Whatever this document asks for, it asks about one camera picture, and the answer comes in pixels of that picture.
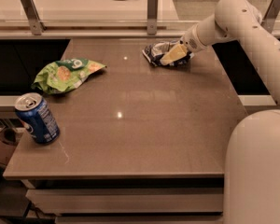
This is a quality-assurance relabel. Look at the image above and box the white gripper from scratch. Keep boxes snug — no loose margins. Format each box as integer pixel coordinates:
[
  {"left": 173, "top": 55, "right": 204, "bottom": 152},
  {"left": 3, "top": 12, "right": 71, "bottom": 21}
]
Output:
[{"left": 160, "top": 25, "right": 207, "bottom": 65}]

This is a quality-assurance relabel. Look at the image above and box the blue chip bag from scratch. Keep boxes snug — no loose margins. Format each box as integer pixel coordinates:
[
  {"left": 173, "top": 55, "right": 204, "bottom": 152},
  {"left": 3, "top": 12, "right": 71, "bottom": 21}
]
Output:
[{"left": 142, "top": 40, "right": 194, "bottom": 67}]

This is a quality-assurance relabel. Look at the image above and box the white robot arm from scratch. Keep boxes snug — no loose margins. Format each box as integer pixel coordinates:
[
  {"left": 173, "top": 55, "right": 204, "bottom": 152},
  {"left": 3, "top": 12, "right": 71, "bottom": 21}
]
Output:
[{"left": 166, "top": 0, "right": 280, "bottom": 224}]

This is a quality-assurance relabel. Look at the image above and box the green chip bag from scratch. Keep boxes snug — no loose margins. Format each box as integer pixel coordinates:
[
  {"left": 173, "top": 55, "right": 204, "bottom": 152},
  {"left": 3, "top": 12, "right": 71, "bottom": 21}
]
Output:
[{"left": 32, "top": 58, "right": 105, "bottom": 94}]

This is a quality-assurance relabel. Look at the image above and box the blue pepsi can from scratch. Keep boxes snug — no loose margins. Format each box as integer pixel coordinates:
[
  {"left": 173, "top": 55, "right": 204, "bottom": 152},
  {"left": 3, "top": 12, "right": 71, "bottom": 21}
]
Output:
[{"left": 15, "top": 92, "right": 60, "bottom": 145}]

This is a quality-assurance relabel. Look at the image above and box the upper cabinet drawer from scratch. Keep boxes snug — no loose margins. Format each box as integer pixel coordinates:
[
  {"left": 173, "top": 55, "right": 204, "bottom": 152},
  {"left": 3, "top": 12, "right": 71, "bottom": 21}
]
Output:
[{"left": 26, "top": 188, "right": 223, "bottom": 215}]

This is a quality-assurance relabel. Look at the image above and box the cabinet drawer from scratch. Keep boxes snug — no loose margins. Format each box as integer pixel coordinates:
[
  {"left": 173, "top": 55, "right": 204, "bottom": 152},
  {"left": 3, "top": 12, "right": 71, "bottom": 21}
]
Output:
[
  {"left": 55, "top": 216, "right": 223, "bottom": 224},
  {"left": 26, "top": 188, "right": 223, "bottom": 215}
]

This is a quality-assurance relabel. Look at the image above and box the lower cabinet drawer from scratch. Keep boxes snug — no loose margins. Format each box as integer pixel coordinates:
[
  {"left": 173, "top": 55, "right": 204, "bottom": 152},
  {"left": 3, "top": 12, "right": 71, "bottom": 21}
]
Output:
[{"left": 55, "top": 216, "right": 223, "bottom": 224}]

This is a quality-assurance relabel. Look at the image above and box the middle metal glass bracket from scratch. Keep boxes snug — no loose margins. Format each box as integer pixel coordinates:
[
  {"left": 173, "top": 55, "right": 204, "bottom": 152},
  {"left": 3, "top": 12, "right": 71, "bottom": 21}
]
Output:
[{"left": 147, "top": 0, "right": 158, "bottom": 35}]

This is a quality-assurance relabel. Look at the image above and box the metal glass bracket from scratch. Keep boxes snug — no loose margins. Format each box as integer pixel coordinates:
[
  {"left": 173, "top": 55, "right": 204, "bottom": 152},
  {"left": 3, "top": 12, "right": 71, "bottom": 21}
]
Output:
[
  {"left": 20, "top": 0, "right": 45, "bottom": 35},
  {"left": 261, "top": 0, "right": 280, "bottom": 33},
  {"left": 147, "top": 0, "right": 158, "bottom": 35}
]

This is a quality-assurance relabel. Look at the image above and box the right metal glass bracket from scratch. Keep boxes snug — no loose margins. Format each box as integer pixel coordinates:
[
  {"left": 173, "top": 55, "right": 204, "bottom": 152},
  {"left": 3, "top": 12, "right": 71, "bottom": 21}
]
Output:
[{"left": 261, "top": 0, "right": 280, "bottom": 33}]

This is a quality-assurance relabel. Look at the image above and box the left metal glass bracket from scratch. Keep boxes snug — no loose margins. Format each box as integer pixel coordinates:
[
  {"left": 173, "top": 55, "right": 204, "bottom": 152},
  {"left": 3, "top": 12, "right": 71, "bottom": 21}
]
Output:
[{"left": 20, "top": 0, "right": 45, "bottom": 35}]

